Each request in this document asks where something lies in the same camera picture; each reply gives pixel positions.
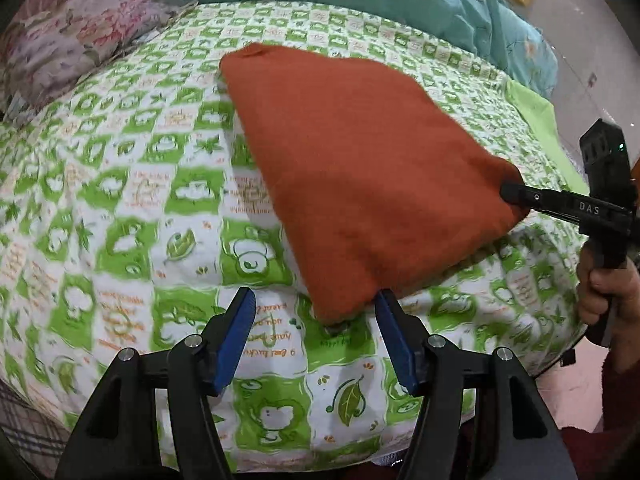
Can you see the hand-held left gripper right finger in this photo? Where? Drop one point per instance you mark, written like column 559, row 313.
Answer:
column 397, row 340

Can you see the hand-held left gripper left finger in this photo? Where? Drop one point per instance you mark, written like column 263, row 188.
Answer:
column 235, row 340

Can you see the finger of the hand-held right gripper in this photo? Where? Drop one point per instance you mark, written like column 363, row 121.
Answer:
column 525, row 194

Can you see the orange knitted sweater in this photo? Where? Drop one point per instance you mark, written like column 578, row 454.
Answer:
column 360, row 160

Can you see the person's right forearm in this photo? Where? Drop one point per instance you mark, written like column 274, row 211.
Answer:
column 625, row 390

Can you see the person's right hand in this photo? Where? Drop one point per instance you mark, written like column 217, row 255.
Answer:
column 597, row 282

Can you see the light green cloth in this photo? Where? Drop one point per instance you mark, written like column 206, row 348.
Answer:
column 535, row 110

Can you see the green checked bedsheet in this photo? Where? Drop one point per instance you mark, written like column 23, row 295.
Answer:
column 125, row 210

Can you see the teal floral quilt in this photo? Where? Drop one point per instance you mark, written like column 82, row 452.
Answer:
column 425, row 0

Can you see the plaid cloth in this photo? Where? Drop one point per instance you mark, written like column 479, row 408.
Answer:
column 30, row 425

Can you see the purple floral pillow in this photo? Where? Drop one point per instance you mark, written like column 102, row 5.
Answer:
column 75, row 45

